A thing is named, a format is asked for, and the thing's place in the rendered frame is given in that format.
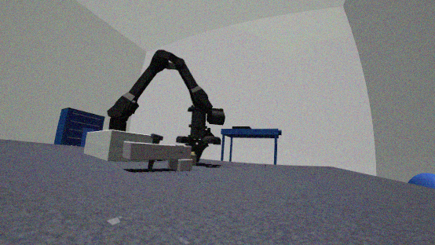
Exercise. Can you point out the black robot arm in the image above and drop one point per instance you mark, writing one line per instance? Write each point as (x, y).
(126, 105)

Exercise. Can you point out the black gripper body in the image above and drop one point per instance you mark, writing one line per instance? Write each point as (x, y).
(198, 132)

